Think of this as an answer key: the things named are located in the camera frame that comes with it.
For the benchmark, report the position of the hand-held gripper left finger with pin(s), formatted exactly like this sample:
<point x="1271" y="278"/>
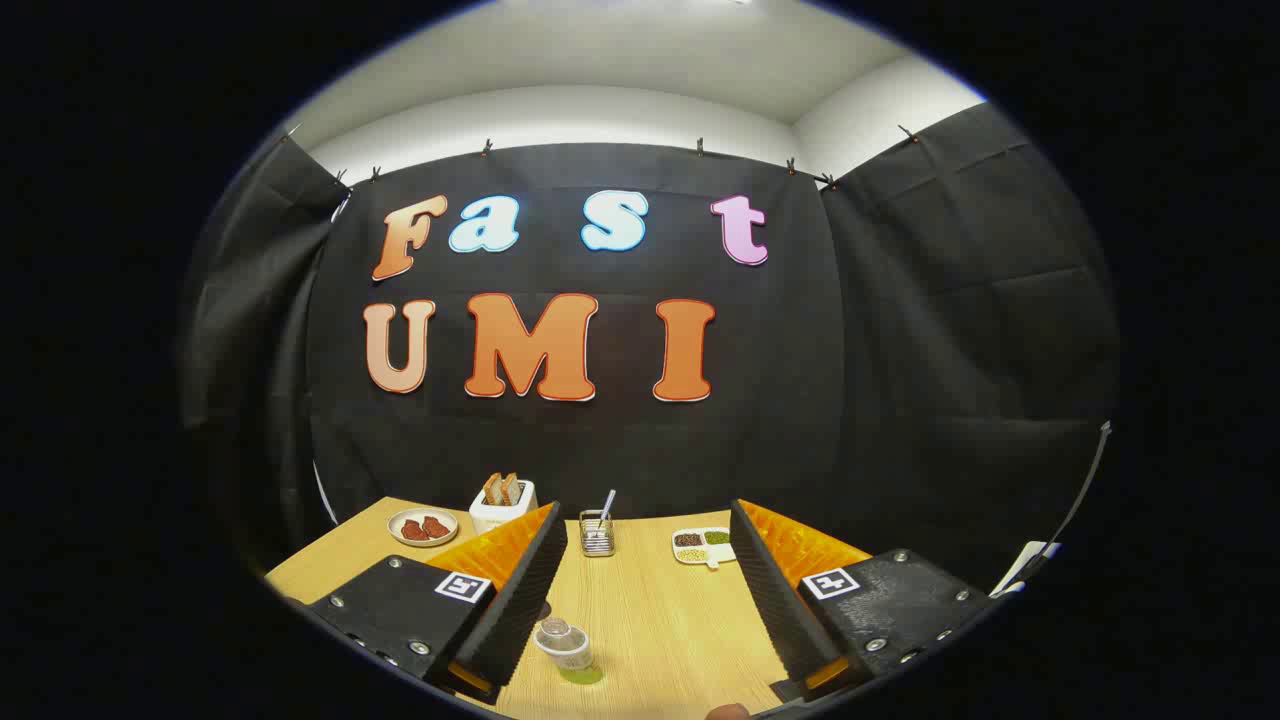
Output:
<point x="520" y="600"/>

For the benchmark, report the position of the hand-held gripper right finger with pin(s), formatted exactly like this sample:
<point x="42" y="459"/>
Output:
<point x="775" y="600"/>

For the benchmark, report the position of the clear juice bottle green label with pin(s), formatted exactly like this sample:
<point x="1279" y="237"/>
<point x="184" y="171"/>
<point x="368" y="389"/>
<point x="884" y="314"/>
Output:
<point x="565" y="648"/>

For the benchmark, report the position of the white toaster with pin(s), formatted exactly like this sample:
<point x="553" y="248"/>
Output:
<point x="500" y="516"/>

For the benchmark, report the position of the white divided bean dish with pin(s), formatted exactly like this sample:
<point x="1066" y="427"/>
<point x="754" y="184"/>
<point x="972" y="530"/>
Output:
<point x="700" y="548"/>

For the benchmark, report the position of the red meat piece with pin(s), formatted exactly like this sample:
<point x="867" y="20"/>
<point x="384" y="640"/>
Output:
<point x="415" y="531"/>
<point x="436" y="526"/>

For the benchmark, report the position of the toast bread slice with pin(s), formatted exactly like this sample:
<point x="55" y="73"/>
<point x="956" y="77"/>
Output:
<point x="511" y="488"/>
<point x="493" y="489"/>

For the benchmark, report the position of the wooden table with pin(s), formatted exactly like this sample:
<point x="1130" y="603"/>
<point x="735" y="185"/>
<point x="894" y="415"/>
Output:
<point x="660" y="620"/>

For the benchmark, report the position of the white spoon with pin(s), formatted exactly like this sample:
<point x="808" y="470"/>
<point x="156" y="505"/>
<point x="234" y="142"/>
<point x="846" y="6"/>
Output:
<point x="607" y="503"/>

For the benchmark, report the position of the beige oval plate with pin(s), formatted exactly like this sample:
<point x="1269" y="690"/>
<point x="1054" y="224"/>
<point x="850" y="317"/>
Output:
<point x="400" y="535"/>

